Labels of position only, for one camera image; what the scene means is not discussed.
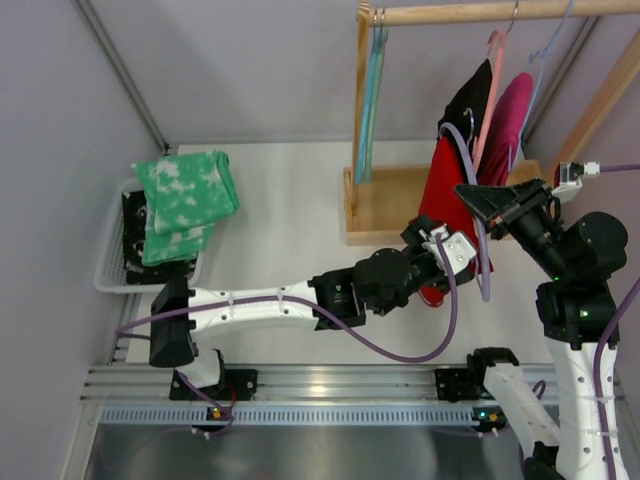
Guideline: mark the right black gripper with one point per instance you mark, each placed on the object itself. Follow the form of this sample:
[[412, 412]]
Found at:
[[520, 210]]

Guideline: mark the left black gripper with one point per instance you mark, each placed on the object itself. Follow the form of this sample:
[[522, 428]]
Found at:
[[417, 233]]

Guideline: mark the lilac hanger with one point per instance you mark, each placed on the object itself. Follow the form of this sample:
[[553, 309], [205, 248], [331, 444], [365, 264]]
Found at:
[[482, 262]]

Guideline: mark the red trousers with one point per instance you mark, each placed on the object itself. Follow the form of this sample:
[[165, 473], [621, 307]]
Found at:
[[439, 201]]

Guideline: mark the black trousers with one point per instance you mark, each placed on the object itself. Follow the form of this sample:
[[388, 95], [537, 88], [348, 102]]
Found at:
[[466, 110]]

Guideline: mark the pink hanger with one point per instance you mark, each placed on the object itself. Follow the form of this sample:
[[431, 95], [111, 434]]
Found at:
[[497, 44]]

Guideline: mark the green white trousers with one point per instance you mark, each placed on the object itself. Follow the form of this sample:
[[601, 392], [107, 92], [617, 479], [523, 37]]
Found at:
[[185, 196]]

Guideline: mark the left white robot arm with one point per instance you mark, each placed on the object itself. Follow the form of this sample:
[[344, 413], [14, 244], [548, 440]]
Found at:
[[186, 320]]

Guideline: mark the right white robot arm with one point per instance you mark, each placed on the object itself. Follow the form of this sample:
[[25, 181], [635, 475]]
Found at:
[[580, 324]]

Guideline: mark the magenta trousers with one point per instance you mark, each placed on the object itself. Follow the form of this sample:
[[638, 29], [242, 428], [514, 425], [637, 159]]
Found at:
[[503, 139]]

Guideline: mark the light blue hanger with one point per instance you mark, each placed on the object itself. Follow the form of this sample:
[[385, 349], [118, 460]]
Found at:
[[542, 56]]

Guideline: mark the teal hanger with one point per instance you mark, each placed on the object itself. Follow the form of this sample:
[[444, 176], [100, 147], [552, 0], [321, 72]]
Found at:
[[363, 165]]

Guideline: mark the wooden clothes rack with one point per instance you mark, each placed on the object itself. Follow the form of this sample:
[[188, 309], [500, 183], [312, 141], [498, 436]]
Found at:
[[377, 211]]

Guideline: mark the black white garment in basket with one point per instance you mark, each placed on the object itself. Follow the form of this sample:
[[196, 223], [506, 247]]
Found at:
[[134, 210]]

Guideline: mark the white plastic basket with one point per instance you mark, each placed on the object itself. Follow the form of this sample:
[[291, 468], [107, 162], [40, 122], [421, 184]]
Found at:
[[109, 276]]

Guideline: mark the aluminium corner profile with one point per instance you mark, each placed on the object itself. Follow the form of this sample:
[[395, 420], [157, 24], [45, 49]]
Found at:
[[97, 29]]

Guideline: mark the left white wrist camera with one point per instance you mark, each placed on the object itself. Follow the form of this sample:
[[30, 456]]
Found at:
[[455, 246]]

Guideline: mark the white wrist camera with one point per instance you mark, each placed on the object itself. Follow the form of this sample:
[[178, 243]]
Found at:
[[568, 178], [455, 246]]

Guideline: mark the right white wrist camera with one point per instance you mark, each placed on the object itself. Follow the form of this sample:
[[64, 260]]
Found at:
[[568, 178]]

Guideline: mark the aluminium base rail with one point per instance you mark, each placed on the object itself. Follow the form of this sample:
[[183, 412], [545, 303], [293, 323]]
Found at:
[[275, 384]]

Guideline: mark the grey cable duct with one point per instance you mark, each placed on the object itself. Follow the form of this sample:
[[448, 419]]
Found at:
[[273, 415]]

